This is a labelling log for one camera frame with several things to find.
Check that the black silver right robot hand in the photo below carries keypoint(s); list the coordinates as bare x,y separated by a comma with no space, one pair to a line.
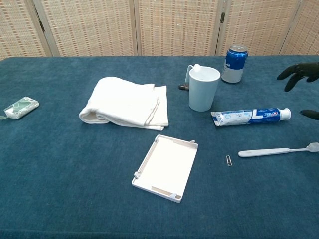
296,72

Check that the blue white toothpaste tube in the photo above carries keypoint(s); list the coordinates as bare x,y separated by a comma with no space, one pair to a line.
249,117

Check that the white toothbrush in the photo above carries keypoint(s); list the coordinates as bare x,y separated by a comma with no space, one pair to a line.
264,152

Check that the white plastic cup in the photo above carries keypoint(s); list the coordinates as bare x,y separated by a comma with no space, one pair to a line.
203,94

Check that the blue white soda can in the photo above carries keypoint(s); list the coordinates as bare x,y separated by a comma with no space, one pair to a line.
234,62

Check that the metal paper clip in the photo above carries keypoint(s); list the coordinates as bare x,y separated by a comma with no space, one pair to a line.
228,160

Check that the small black key fob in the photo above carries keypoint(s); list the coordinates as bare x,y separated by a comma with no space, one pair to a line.
184,87

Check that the white rectangular tray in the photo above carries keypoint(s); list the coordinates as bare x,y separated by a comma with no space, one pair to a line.
167,166

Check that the folded white towel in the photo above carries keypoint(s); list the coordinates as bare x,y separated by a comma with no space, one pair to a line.
124,102

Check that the woven bamboo folding screen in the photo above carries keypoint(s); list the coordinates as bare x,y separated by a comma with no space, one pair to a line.
87,27

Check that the blue table cloth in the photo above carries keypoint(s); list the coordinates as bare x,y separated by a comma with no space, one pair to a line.
62,161

